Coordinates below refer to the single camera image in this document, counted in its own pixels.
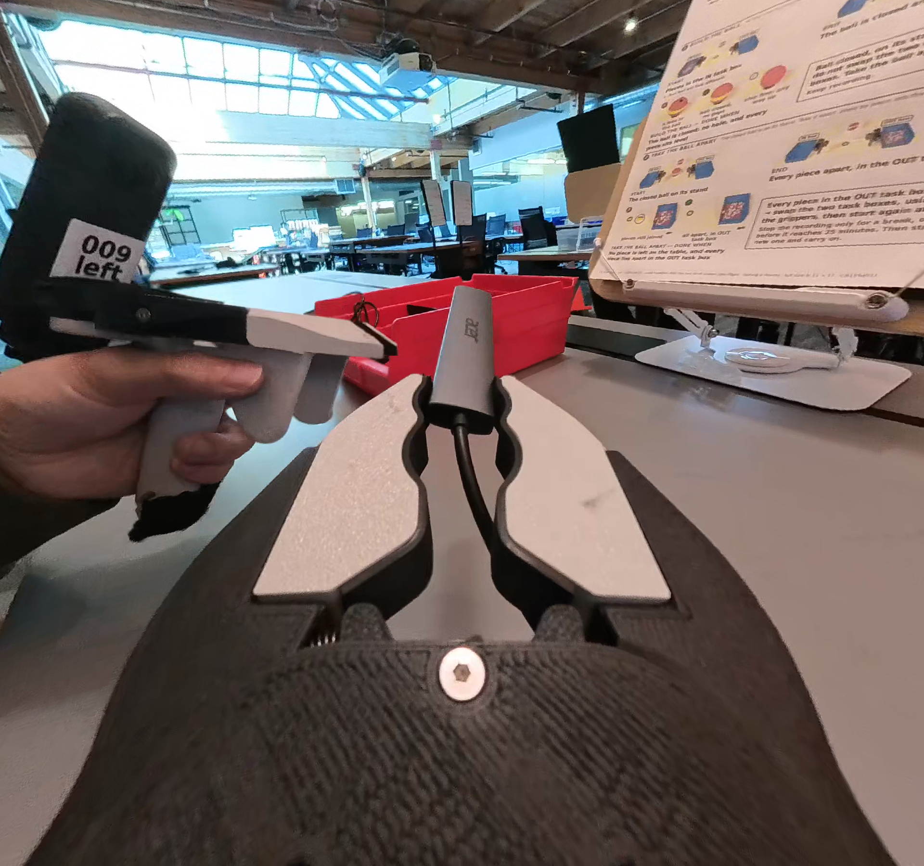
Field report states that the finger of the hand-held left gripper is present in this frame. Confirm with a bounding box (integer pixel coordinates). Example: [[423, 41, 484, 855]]
[[296, 319, 399, 425], [227, 309, 388, 443]]

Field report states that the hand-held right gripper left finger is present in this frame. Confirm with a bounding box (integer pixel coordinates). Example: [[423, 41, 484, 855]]
[[253, 374, 434, 618]]

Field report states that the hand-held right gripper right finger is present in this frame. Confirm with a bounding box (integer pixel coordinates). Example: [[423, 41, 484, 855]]
[[493, 374, 674, 618]]

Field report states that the grey usb hub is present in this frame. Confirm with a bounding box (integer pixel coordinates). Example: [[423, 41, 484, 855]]
[[422, 286, 504, 434]]

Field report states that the red plastic bin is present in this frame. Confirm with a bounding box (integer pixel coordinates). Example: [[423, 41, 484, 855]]
[[314, 274, 580, 398]]

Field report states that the person's left hand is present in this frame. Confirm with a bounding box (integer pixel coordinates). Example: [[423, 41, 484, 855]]
[[0, 349, 264, 500]]

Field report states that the light wooden table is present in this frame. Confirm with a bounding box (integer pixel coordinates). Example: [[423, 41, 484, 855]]
[[498, 245, 600, 276]]

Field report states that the black office chair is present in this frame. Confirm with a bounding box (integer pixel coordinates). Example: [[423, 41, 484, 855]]
[[518, 205, 558, 252]]

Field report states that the instruction sheet on stand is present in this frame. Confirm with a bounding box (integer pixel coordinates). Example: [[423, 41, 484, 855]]
[[586, 0, 924, 336]]

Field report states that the white stand base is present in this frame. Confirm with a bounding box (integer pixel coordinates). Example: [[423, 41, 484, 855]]
[[635, 306, 912, 414]]

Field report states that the ceiling projector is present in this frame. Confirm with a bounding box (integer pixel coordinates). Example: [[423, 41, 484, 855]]
[[379, 50, 436, 90]]

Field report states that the tan cardboard panel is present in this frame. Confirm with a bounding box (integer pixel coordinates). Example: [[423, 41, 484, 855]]
[[565, 162, 623, 226]]

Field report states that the black hanging screen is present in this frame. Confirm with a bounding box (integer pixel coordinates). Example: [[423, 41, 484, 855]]
[[557, 104, 620, 174]]

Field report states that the printed instruction sheet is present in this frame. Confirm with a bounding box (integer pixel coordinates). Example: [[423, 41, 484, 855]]
[[599, 0, 924, 289]]

